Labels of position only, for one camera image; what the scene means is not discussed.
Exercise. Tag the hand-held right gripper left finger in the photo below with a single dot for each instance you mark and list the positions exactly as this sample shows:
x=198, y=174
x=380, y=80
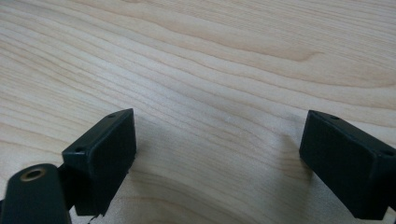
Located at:
x=104, y=161

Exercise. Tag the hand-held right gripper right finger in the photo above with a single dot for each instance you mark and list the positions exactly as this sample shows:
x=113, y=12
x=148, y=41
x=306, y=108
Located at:
x=345, y=168

